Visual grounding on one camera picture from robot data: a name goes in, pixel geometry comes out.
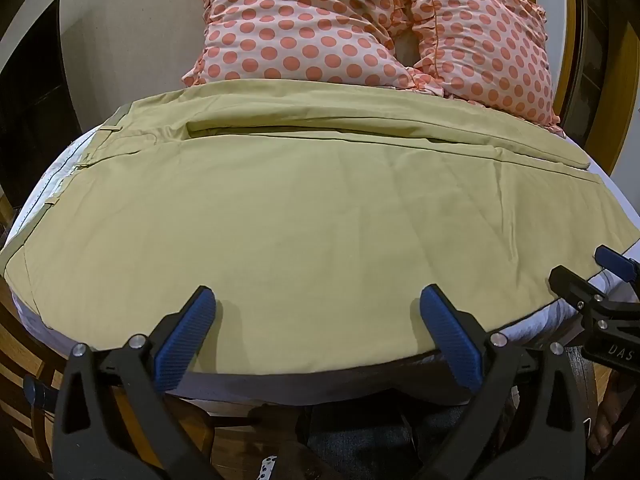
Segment person's bare foot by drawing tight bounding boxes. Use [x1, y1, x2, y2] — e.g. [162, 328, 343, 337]
[589, 372, 628, 457]

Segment orange polka dot pillow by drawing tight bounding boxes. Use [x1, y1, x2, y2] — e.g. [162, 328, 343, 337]
[400, 0, 567, 135]
[181, 0, 417, 93]

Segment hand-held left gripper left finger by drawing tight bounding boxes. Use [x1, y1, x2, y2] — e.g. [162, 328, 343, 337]
[52, 285, 218, 480]

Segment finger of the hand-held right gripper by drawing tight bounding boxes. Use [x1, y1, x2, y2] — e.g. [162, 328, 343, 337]
[594, 240, 640, 282]
[548, 266, 623, 322]

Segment dark wooden cabinet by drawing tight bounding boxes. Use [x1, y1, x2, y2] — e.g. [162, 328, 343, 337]
[562, 0, 640, 173]

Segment person's jeans leg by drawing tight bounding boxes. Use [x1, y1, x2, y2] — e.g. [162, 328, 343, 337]
[295, 402, 506, 480]

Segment bed with white sheet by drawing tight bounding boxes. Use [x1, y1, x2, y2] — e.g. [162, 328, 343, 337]
[0, 125, 640, 408]

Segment khaki pants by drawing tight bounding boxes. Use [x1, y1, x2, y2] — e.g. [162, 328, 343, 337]
[0, 82, 640, 377]

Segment dark wooden door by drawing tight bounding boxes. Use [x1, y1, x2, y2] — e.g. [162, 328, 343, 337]
[0, 0, 77, 202]

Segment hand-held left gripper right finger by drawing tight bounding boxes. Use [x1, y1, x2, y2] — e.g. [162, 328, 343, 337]
[419, 284, 589, 480]

